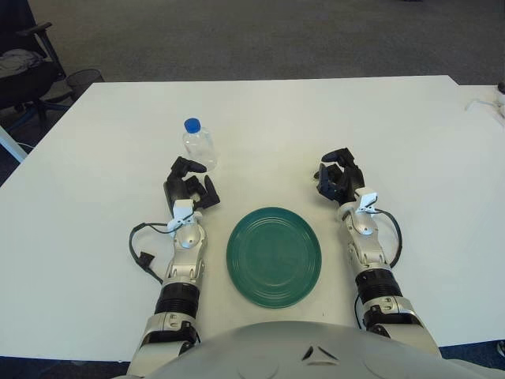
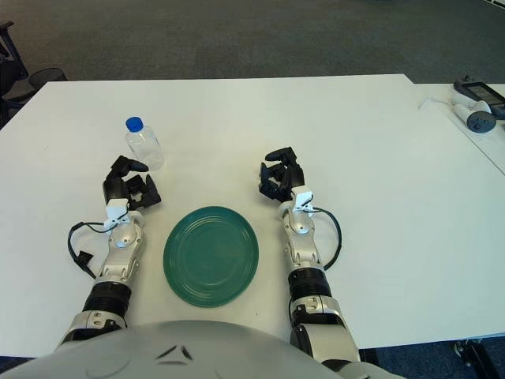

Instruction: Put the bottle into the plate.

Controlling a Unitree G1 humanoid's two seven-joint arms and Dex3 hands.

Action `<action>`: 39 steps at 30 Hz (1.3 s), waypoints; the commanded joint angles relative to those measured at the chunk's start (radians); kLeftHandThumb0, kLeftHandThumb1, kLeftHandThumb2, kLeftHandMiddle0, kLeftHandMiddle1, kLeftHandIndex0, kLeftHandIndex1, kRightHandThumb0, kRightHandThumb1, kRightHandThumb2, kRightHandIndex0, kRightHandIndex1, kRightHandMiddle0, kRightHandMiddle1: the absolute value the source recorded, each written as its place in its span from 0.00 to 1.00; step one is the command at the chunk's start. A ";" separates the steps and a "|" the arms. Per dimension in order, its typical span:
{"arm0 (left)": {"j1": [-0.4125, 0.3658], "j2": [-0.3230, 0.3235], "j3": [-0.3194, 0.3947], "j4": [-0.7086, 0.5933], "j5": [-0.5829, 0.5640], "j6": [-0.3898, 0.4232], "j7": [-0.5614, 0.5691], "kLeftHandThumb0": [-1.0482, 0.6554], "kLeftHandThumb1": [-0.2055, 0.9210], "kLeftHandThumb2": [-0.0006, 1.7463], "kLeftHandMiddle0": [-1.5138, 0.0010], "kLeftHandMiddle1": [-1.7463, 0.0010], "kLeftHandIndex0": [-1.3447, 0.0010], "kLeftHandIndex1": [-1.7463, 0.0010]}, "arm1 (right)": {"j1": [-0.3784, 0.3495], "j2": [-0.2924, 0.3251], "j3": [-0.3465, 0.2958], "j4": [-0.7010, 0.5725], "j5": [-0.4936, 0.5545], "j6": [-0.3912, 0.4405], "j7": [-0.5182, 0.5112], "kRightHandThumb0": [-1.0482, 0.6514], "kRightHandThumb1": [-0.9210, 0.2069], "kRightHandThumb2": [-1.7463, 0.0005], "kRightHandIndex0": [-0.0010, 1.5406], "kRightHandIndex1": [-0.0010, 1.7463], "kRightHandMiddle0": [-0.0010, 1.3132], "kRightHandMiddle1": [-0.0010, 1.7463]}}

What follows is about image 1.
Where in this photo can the black mesh waste bin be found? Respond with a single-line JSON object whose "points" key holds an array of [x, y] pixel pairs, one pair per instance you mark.
{"points": [[84, 81]]}

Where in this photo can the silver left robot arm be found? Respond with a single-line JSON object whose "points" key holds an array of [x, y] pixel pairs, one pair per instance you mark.
{"points": [[185, 237]]}

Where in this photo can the green round plate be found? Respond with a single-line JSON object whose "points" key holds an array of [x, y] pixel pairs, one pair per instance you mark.
{"points": [[274, 256]]}

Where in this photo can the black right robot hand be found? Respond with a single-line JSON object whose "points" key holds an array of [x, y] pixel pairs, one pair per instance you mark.
{"points": [[349, 175]]}

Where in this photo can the black office chair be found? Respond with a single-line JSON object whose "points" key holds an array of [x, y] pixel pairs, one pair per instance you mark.
{"points": [[23, 83]]}

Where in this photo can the grey cloth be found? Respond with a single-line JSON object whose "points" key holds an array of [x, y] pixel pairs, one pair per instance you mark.
{"points": [[19, 59]]}

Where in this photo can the clear bottle with blue cap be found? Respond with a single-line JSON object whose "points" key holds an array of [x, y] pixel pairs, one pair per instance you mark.
{"points": [[199, 146]]}

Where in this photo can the white table leg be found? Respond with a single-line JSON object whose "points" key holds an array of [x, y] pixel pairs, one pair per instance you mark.
{"points": [[12, 144]]}

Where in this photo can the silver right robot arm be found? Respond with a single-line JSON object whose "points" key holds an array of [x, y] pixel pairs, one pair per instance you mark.
{"points": [[363, 233]]}

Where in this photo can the grey robot torso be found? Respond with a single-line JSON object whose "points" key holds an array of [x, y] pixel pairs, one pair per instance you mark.
{"points": [[276, 351]]}

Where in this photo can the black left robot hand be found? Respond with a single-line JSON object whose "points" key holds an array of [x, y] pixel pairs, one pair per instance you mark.
{"points": [[177, 185]]}

